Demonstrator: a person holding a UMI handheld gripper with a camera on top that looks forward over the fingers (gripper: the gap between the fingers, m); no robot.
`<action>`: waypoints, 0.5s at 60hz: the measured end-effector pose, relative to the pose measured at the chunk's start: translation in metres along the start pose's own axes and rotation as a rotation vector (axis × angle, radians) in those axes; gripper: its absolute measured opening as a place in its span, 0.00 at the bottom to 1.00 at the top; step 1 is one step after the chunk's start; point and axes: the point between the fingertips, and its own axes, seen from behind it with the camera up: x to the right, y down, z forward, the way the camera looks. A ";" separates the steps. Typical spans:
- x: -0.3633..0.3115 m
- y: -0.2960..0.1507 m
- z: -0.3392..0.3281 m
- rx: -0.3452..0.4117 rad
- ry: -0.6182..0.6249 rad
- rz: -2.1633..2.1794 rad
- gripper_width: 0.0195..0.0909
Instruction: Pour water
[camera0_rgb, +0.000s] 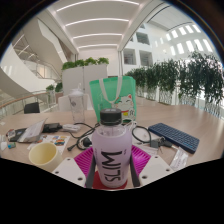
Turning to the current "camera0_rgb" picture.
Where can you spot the row of green hedge plants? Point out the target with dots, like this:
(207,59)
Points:
(193,76)

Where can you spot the colourful sticker sheet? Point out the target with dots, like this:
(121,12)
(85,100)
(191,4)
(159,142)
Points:
(56,140)

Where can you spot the small red black case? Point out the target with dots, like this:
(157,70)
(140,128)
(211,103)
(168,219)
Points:
(10,134)

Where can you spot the white computer mouse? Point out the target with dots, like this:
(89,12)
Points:
(2,146)

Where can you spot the lilac drink bottle black cap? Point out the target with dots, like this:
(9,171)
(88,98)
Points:
(110,146)

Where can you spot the green plants atop cabinet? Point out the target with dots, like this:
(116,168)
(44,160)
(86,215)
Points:
(85,62)

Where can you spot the white printed card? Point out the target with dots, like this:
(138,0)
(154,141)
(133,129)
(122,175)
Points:
(153,150)

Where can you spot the black office chair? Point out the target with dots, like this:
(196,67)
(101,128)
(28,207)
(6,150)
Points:
(32,107)

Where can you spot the glass railing wooden handrail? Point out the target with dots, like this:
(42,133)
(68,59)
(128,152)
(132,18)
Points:
(16,101)

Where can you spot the small teal gadget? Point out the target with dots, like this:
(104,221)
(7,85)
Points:
(11,145)

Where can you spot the cream yellow mug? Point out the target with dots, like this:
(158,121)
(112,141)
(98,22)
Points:
(45,156)

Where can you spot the ceiling strip lights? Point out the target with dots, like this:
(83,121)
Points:
(96,20)

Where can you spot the tall white cabinet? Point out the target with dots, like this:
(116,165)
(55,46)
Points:
(83,78)

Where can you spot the clear plastic tumbler with lid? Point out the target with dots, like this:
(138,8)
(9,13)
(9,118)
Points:
(77,106)

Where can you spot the white power adapter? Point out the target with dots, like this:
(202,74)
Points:
(71,127)

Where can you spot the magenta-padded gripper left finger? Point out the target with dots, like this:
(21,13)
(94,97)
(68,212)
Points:
(81,160)

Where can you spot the green tote bag cat print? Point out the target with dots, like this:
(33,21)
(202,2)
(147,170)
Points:
(106,100)

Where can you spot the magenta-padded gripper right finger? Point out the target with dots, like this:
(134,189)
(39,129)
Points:
(142,158)

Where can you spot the dark blue keyboard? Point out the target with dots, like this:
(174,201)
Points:
(175,136)

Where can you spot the white plastic packet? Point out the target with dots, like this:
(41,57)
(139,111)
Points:
(179,159)

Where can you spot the open grey book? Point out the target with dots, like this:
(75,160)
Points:
(33,131)

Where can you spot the black flat notebook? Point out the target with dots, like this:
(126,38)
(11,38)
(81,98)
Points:
(20,135)

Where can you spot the black charger block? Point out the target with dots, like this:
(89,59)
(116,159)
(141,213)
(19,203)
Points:
(52,127)

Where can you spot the black key bundle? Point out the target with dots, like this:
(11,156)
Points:
(160,143)

